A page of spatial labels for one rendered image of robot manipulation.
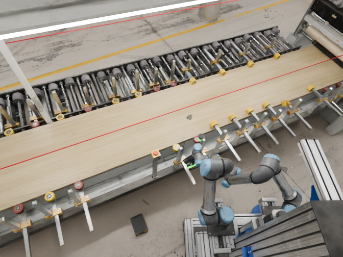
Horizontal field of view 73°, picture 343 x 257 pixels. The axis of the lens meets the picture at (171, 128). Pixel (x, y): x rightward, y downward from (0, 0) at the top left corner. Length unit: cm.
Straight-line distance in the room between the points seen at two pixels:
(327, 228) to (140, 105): 210
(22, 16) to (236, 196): 293
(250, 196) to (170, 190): 108
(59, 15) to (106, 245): 246
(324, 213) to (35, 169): 225
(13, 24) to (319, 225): 155
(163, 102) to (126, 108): 43
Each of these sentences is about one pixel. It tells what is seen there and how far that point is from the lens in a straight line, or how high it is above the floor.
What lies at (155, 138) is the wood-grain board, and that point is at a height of 90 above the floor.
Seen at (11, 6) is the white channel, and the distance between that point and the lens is 127.
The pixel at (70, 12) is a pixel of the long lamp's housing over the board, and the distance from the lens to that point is 128.
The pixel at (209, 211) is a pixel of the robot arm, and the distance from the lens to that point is 179.
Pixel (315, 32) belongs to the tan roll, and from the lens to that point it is 436.
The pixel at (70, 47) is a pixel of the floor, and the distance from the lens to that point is 515.
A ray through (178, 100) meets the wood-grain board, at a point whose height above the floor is 90.
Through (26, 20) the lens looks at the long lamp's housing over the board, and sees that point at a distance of 128.
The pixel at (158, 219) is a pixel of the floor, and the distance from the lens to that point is 306.
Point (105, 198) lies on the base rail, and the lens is 243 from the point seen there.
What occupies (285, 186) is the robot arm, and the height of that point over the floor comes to 136.
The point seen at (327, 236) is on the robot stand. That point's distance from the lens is 120.
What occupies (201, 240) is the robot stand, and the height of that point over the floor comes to 96.
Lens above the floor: 299
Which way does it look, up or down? 56 degrees down
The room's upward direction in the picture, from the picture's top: 8 degrees clockwise
